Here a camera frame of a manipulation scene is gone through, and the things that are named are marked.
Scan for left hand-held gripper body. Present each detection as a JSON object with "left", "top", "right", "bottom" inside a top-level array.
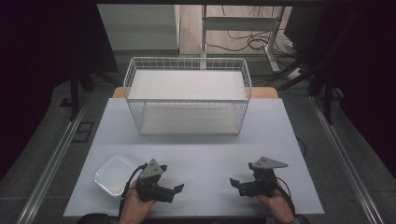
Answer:
[{"left": 135, "top": 158, "right": 176, "bottom": 204}]

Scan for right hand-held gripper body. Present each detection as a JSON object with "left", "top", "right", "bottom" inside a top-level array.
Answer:
[{"left": 238, "top": 156, "right": 290, "bottom": 198}]

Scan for person's left hand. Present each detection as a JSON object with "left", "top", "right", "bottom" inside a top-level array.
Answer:
[{"left": 119, "top": 181, "right": 157, "bottom": 224}]

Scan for person's right hand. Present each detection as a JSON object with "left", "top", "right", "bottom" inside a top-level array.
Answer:
[{"left": 256, "top": 188, "right": 297, "bottom": 224}]

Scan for clear plastic container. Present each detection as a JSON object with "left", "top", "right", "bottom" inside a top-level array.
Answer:
[{"left": 93, "top": 154, "right": 140, "bottom": 198}]

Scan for person's checked sleeve cuff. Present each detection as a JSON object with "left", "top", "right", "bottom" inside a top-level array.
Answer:
[{"left": 286, "top": 215, "right": 313, "bottom": 224}]

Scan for person's dark sleeve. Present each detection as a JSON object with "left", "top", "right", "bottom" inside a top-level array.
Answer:
[{"left": 77, "top": 212, "right": 120, "bottom": 224}]

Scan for white power strip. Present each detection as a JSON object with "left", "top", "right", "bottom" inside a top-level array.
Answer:
[{"left": 285, "top": 67, "right": 304, "bottom": 81}]

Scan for black metal stand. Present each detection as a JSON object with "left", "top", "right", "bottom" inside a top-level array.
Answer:
[
  {"left": 68, "top": 63, "right": 96, "bottom": 122},
  {"left": 307, "top": 60, "right": 337, "bottom": 126}
]

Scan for white cabinet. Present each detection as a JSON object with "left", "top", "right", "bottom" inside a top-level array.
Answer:
[{"left": 96, "top": 3, "right": 181, "bottom": 51}]

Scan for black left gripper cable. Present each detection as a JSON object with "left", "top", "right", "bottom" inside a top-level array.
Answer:
[{"left": 118, "top": 162, "right": 149, "bottom": 218}]

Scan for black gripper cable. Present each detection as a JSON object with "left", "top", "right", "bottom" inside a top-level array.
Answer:
[
  {"left": 275, "top": 176, "right": 297, "bottom": 217},
  {"left": 118, "top": 162, "right": 149, "bottom": 218}
]

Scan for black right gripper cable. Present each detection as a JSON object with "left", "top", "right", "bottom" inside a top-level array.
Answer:
[{"left": 275, "top": 176, "right": 297, "bottom": 217}]

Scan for white wire basket rack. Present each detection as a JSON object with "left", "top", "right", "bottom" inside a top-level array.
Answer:
[{"left": 122, "top": 56, "right": 253, "bottom": 136}]

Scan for black floor socket frame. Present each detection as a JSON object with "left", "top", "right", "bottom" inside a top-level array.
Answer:
[{"left": 71, "top": 120, "right": 95, "bottom": 145}]

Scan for aluminium floor rail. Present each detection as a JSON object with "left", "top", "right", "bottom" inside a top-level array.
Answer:
[
  {"left": 15, "top": 92, "right": 92, "bottom": 224},
  {"left": 308, "top": 94, "right": 387, "bottom": 224}
]

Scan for black floor cables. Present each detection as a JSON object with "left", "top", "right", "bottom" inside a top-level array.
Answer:
[{"left": 205, "top": 5, "right": 302, "bottom": 58}]

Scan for white metal desk frame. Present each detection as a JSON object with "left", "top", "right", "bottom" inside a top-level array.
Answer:
[{"left": 200, "top": 4, "right": 287, "bottom": 75}]

